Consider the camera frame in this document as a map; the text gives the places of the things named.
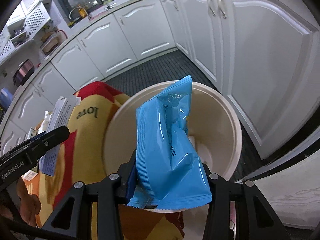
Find copper rice cooker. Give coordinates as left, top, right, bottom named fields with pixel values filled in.
left=12, top=59, right=35, bottom=87

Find curved metal faucet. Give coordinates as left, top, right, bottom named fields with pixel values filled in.
left=69, top=6, right=92, bottom=23

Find countertop dish rack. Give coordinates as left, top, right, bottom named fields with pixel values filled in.
left=40, top=29, right=69, bottom=55

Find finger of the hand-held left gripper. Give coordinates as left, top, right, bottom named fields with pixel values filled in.
left=0, top=126, right=71, bottom=167
left=24, top=131, right=48, bottom=146

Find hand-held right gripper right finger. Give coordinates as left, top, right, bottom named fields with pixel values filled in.
left=201, top=164, right=283, bottom=240

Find slim white paper box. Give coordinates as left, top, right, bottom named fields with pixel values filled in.
left=39, top=96, right=82, bottom=177

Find row of white base cabinets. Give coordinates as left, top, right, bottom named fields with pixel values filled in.
left=0, top=0, right=320, bottom=161

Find printed rose blanket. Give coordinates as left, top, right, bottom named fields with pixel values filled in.
left=21, top=81, right=186, bottom=240

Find white lattice cabinet door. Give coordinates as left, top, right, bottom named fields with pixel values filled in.
left=0, top=34, right=15, bottom=61
left=25, top=1, right=52, bottom=34

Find white plastic bucket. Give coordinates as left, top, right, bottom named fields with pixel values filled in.
left=102, top=80, right=243, bottom=214

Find dark ribbed floor mat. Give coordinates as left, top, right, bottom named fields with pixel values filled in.
left=105, top=49, right=263, bottom=183

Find person's left hand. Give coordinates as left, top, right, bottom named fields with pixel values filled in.
left=15, top=177, right=42, bottom=228

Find blue plastic wrapper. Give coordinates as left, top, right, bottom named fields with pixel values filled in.
left=126, top=74, right=213, bottom=210

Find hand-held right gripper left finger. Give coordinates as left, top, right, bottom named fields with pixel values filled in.
left=40, top=150, right=138, bottom=240

